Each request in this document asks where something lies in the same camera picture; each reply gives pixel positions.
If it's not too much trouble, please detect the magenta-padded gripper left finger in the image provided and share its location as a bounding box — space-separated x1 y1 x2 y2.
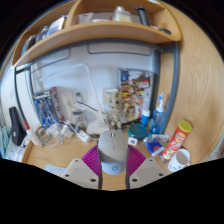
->
61 144 104 190

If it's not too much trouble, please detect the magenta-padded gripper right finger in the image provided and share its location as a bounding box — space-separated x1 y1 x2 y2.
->
124 144 168 190

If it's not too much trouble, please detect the grey and white computer mouse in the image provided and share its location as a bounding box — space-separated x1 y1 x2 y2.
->
97 129 130 176

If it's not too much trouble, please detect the small white square clock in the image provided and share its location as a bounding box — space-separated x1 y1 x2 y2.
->
127 136 139 146

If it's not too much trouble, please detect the white mug with black print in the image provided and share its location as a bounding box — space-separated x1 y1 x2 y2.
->
167 148 192 173

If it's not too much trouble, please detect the white power strip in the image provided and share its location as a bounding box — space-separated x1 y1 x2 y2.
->
74 128 92 144

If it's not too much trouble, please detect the light green packet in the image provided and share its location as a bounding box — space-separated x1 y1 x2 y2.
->
151 133 170 145

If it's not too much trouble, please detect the dark green round tin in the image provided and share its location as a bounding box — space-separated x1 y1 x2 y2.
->
127 123 148 141

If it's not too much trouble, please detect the red potato chip can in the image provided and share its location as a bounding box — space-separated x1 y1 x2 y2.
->
161 119 194 162

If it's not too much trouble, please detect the white desk lamp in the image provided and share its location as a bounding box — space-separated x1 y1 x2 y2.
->
39 62 111 135

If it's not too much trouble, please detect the steel cup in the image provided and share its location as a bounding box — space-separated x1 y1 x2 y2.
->
72 111 88 129

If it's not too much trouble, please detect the clear blue spray bottle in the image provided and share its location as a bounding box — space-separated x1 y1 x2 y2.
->
151 92 167 135

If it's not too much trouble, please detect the tan robot model figure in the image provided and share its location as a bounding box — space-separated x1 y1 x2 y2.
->
106 89 123 130

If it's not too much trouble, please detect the blue model kit box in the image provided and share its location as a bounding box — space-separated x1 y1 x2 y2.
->
32 87 65 129

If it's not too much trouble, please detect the black bag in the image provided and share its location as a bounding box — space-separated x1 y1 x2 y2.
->
8 106 28 147

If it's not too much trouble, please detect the colourful model kit box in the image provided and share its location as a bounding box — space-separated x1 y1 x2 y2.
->
118 68 155 124

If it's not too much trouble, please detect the teal knitted blanket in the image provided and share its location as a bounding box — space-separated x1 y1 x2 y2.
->
0 125 13 159

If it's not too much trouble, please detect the wooden shelf unit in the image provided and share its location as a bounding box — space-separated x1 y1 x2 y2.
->
11 0 183 69

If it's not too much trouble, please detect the white cable tangle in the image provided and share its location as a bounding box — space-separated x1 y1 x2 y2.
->
36 124 78 148

